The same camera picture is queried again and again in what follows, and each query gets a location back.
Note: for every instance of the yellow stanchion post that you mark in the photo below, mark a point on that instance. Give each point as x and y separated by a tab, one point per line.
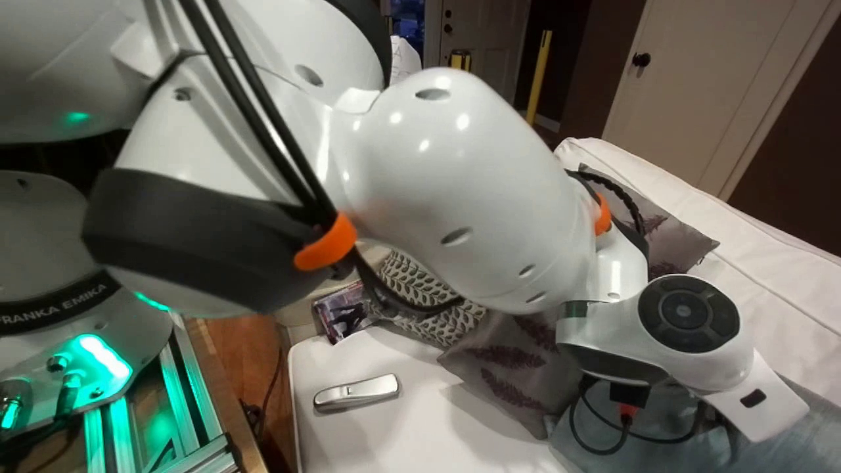
540	69

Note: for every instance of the silver remote control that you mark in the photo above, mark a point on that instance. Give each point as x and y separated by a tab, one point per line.
356	391

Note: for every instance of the white door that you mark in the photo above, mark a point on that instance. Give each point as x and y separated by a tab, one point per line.
707	76

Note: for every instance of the magazine on sofa arm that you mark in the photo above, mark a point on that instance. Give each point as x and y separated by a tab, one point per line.
339	311

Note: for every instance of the white fabric sofa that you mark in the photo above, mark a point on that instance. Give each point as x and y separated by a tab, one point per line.
501	400

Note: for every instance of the grey patterned front pillow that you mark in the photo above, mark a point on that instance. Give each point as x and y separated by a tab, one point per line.
409	297

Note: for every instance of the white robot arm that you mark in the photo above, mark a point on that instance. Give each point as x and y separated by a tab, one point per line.
267	139

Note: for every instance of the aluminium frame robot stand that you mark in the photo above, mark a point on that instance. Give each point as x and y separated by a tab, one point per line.
115	402

